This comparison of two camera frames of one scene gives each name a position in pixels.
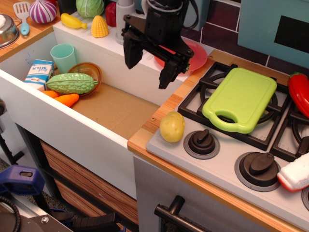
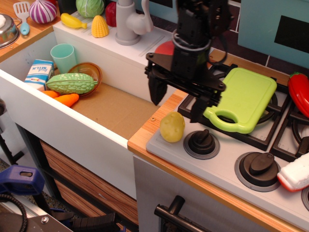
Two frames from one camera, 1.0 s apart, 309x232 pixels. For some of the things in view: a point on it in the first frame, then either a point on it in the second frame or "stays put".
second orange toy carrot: [51, 93] stays put
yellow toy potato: [172, 126] stays put
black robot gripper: [160, 32] → [188, 68]
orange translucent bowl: [89, 68] stays put
